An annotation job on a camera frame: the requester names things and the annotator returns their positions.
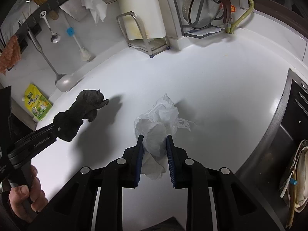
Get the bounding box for black wall utensil rail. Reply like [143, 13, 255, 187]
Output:
[0, 0, 102, 47]

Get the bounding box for dark grey rag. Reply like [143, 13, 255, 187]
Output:
[53, 90, 109, 142]

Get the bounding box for glass pot lid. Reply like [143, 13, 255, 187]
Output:
[182, 0, 223, 30]

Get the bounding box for left hand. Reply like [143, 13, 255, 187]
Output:
[9, 165, 49, 223]

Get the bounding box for metal cutting board rack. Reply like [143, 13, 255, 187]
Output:
[116, 12, 171, 58]

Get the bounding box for orange hanging cloth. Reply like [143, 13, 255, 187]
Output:
[0, 35, 21, 75]

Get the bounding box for metal dish rack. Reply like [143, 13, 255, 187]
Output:
[173, 0, 231, 39]

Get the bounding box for yellow gas hose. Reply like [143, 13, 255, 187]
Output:
[225, 0, 255, 34]

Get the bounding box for white cutting board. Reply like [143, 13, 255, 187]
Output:
[118, 0, 166, 39]

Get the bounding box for white dishes in sink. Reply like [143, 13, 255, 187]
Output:
[279, 139, 308, 229]

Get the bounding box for yellow green seasoning pouch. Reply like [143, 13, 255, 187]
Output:
[23, 84, 52, 121]

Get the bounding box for stainless steel sink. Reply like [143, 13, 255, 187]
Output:
[234, 68, 308, 198]

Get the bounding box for blue white bottle brush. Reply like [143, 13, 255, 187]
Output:
[62, 14, 92, 62]

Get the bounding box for small metal spoon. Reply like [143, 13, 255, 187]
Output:
[39, 10, 61, 44]

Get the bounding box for metal ladle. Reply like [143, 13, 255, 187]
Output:
[27, 27, 78, 92]

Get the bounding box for clear plastic bag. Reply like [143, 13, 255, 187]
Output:
[134, 94, 193, 180]

